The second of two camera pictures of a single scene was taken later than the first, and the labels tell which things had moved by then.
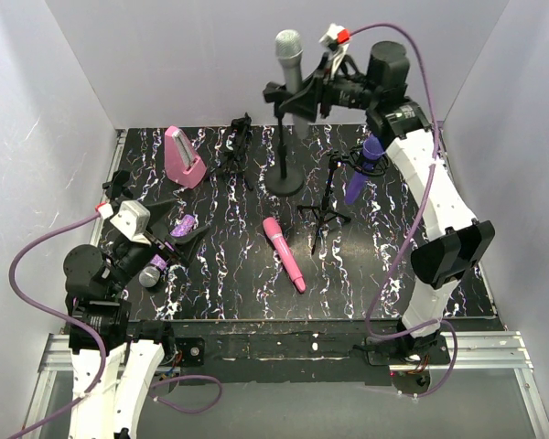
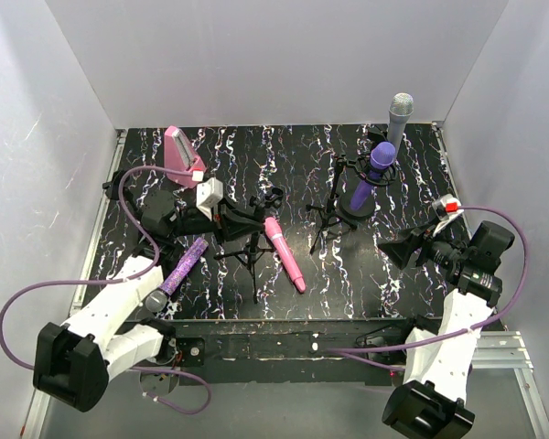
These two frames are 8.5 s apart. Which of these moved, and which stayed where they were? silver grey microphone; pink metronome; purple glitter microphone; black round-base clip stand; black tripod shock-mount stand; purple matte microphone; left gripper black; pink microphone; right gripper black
Moved: black tripod shock-mount stand; silver grey microphone; right gripper black; black round-base clip stand; purple glitter microphone; purple matte microphone; left gripper black
Stayed: pink microphone; pink metronome
